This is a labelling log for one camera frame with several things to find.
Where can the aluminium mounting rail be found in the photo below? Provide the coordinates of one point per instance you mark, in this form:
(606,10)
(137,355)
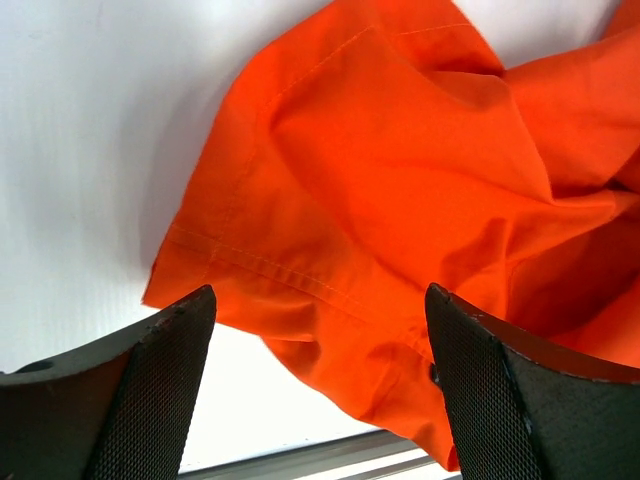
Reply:
(373,455)

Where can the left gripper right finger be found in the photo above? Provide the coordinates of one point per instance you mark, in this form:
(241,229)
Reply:
(522,407)

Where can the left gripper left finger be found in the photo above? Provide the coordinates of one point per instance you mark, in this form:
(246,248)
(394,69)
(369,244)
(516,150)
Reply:
(119,407)

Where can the orange shorts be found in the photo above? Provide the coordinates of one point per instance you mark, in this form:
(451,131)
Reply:
(379,147)

